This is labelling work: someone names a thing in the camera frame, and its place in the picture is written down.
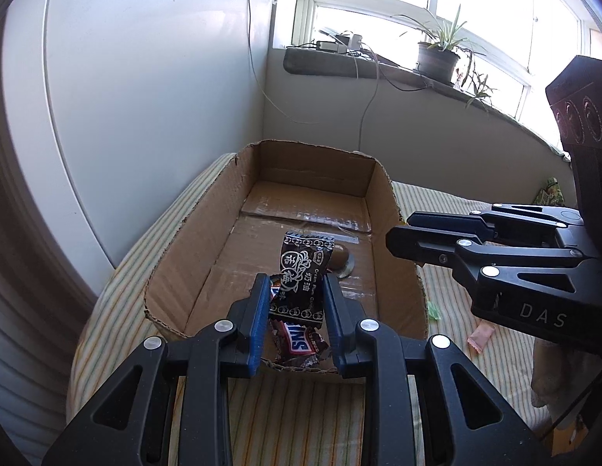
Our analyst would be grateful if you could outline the pink candy packet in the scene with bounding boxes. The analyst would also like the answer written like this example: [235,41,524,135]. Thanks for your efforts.
[467,325,496,353]

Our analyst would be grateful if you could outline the white window frame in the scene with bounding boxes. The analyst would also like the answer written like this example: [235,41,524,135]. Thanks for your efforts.
[269,0,602,132]

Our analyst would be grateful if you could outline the thin white cable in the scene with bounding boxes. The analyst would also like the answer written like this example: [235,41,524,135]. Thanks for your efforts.
[247,0,379,124]

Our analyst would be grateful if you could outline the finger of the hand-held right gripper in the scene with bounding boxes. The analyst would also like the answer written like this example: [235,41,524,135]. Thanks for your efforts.
[385,226,597,310]
[406,203,583,240]

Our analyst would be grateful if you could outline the grey window sill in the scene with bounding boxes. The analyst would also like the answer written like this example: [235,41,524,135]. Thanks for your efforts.
[284,47,569,157]

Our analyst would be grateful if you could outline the green patterned packet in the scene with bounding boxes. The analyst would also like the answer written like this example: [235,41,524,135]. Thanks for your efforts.
[533,177,566,207]

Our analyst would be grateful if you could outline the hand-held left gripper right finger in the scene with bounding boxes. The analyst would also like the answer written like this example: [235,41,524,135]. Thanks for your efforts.
[321,274,554,466]

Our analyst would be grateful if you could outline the cardboard box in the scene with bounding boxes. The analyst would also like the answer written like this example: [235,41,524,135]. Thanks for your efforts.
[144,139,430,376]

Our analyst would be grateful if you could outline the black candy packet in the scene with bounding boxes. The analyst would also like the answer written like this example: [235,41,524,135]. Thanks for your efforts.
[269,230,337,333]

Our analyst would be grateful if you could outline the potted spider plant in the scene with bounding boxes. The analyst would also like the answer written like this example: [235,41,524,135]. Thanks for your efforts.
[395,4,498,113]

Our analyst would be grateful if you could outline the brown round chocolate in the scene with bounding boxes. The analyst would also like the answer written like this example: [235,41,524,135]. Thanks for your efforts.
[330,245,353,280]

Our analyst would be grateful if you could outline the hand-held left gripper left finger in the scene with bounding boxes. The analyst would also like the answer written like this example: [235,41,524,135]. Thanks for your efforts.
[41,273,272,466]

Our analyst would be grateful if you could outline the black cable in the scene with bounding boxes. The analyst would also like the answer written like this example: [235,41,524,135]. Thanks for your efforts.
[377,56,429,93]

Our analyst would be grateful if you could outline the brown chocolate bar wrapper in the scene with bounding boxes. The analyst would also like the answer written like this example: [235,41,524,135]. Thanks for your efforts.
[267,318,331,372]

